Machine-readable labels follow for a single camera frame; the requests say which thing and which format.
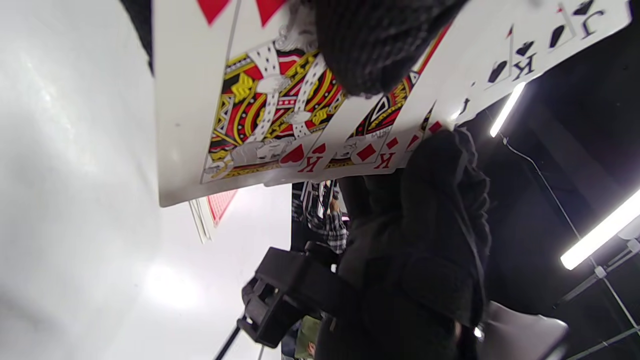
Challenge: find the person's right hand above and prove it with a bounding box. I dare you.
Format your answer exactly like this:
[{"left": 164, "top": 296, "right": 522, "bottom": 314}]
[{"left": 315, "top": 127, "right": 492, "bottom": 360}]

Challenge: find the person's left hand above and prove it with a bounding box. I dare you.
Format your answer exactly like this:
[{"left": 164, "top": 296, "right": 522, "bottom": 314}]
[{"left": 120, "top": 0, "right": 471, "bottom": 97}]

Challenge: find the pile of dealt red-backed cards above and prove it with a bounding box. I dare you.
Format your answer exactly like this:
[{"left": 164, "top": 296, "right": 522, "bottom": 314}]
[
  {"left": 189, "top": 189, "right": 239, "bottom": 245},
  {"left": 151, "top": 0, "right": 633, "bottom": 208}
]

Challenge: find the ceiling light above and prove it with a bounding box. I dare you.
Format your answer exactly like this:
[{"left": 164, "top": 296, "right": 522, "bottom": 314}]
[
  {"left": 489, "top": 81, "right": 527, "bottom": 138},
  {"left": 560, "top": 189, "right": 640, "bottom": 271}
]

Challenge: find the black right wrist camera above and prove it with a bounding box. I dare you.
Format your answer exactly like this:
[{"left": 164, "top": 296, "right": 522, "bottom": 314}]
[{"left": 237, "top": 247, "right": 361, "bottom": 348}]

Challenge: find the aluminium frame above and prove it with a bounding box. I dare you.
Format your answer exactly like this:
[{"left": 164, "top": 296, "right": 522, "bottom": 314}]
[{"left": 554, "top": 239, "right": 640, "bottom": 360}]

